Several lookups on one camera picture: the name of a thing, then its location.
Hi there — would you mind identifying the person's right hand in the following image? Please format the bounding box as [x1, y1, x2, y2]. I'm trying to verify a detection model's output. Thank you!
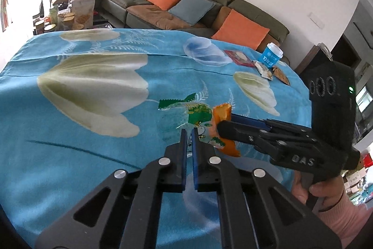
[291, 170, 346, 213]

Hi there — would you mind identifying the brown paper bag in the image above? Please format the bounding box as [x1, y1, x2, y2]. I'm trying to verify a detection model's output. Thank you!
[71, 0, 96, 29]

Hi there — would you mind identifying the clear green orange snack wrapper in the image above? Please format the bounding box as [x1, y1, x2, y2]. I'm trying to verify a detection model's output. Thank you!
[157, 93, 242, 158]

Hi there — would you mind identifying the person's right forearm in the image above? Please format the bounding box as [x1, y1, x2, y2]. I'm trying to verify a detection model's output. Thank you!
[319, 189, 373, 249]

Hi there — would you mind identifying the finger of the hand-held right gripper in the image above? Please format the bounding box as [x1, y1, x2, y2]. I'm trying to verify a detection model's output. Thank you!
[217, 119, 292, 154]
[230, 114, 314, 137]

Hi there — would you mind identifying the brown snack wrapper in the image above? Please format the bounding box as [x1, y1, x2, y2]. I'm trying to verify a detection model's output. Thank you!
[272, 67, 291, 87]

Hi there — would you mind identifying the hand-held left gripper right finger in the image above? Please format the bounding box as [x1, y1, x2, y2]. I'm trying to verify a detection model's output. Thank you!
[192, 128, 341, 249]

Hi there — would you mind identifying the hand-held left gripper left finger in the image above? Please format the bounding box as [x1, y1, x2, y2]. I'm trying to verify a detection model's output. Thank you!
[35, 129, 188, 249]

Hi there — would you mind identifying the group of food jars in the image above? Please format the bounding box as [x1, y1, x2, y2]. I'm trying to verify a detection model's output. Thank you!
[33, 2, 76, 34]

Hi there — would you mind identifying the white wall switch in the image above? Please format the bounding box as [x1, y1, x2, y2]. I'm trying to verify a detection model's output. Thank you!
[309, 12, 325, 29]

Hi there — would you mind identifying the red snack packet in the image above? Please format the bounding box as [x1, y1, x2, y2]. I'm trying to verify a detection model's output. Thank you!
[224, 50, 255, 67]

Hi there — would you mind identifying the white green snack wrapper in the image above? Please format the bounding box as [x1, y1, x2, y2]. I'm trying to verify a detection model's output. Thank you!
[253, 61, 274, 81]

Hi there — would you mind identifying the blue-grey cushion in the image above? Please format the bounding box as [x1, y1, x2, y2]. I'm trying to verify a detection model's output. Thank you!
[168, 0, 216, 26]

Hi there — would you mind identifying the blue paper cup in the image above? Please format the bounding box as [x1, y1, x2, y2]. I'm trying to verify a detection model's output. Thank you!
[260, 42, 284, 69]

